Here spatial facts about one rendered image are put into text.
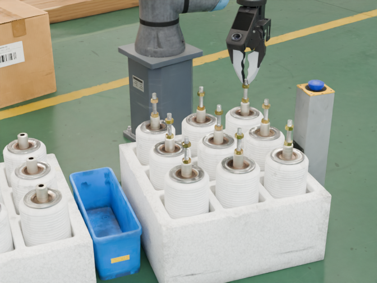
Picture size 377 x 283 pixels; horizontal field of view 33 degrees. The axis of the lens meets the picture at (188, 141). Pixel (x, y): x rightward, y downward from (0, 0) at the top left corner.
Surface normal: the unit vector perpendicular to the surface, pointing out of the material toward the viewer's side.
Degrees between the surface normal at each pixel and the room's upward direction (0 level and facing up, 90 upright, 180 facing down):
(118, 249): 92
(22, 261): 90
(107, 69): 0
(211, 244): 90
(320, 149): 90
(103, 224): 0
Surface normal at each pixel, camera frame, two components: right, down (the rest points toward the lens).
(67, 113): 0.00, -0.88
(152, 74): -0.14, 0.46
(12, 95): 0.65, 0.33
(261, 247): 0.33, 0.44
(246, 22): -0.18, -0.51
